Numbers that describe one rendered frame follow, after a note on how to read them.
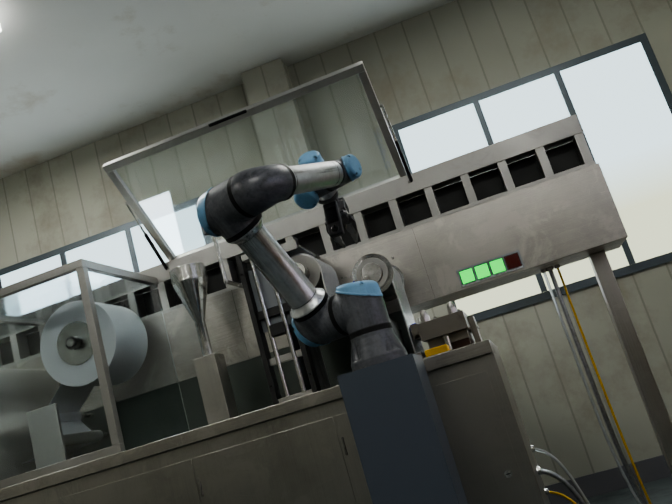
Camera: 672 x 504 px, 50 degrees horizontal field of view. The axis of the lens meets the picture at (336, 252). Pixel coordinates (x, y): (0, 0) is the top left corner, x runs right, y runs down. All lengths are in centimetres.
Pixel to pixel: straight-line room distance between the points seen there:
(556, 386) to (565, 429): 25
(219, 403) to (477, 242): 116
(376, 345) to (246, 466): 73
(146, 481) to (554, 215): 174
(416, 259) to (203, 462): 112
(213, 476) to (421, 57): 339
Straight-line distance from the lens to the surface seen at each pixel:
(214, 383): 275
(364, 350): 184
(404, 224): 290
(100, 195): 550
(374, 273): 251
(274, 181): 176
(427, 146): 477
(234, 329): 301
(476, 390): 219
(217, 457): 240
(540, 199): 285
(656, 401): 297
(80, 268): 272
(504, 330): 454
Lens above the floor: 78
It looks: 13 degrees up
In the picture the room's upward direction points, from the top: 16 degrees counter-clockwise
